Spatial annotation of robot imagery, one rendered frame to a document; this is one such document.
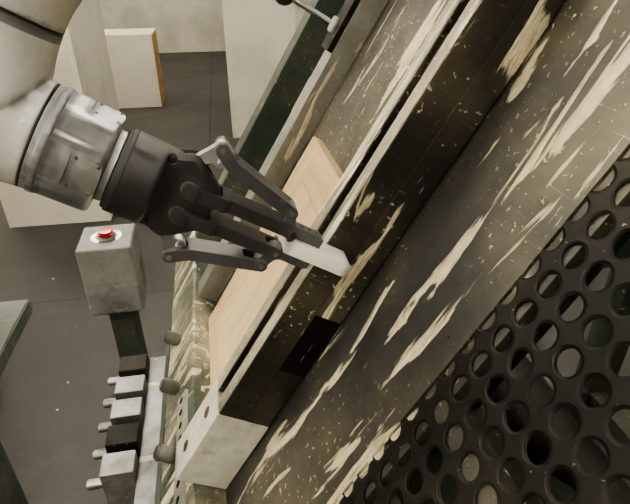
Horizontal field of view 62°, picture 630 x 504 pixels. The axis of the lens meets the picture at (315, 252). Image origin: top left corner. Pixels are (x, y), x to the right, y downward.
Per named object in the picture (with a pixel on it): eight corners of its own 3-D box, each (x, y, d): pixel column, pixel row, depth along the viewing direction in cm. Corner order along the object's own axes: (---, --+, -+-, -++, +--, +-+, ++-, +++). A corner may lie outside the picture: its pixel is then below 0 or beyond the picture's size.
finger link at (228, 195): (179, 181, 48) (185, 167, 48) (287, 224, 52) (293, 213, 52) (178, 198, 45) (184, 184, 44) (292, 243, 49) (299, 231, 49)
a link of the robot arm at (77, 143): (44, 100, 37) (128, 137, 39) (72, 73, 44) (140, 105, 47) (7, 206, 40) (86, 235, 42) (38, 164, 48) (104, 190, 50)
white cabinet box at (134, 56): (112, 98, 589) (98, 29, 553) (165, 96, 597) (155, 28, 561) (105, 109, 551) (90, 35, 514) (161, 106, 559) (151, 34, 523)
